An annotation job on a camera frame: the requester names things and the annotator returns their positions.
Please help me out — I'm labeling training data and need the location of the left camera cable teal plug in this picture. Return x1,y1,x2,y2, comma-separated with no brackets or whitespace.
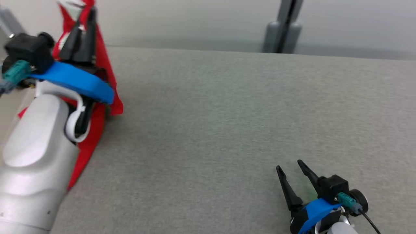
0,60,31,95

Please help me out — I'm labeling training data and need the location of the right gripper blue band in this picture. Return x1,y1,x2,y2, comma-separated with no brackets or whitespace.
276,160,344,234

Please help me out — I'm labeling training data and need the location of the grey stand post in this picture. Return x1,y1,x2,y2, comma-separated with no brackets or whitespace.
263,0,304,54

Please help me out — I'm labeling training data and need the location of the red shorts white stripe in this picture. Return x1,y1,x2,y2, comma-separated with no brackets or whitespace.
18,0,124,190

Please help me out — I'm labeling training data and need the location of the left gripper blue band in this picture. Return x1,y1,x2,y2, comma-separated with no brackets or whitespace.
31,6,115,105

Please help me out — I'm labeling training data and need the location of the camera cable teal plug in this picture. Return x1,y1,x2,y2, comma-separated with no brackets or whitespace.
0,60,31,95
337,192,381,234

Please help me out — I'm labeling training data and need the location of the right camera cable teal plug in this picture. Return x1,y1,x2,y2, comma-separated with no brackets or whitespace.
337,192,381,234

